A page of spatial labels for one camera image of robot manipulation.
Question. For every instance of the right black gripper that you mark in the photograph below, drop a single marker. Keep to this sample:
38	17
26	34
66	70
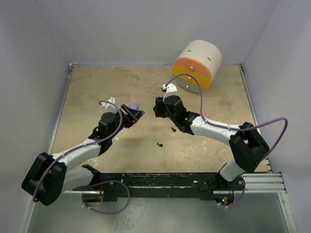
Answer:
159	107

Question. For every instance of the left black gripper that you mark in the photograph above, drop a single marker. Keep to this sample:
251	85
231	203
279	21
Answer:
130	116

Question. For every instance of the purple earbud charging case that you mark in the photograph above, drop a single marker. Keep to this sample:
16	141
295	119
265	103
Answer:
134	106

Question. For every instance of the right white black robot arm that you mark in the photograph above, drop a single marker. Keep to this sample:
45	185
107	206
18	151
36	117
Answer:
247	146

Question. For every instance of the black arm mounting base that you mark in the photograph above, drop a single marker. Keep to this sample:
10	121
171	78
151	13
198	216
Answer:
205	186

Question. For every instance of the round cream drawer cabinet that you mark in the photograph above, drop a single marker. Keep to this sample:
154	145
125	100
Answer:
197	65

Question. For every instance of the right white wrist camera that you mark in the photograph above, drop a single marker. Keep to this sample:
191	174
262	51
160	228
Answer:
169	90

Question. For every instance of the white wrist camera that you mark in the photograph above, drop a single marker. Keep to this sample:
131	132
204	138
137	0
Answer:
110	102
169	90

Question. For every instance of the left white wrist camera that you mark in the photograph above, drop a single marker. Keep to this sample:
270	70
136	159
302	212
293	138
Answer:
110	102

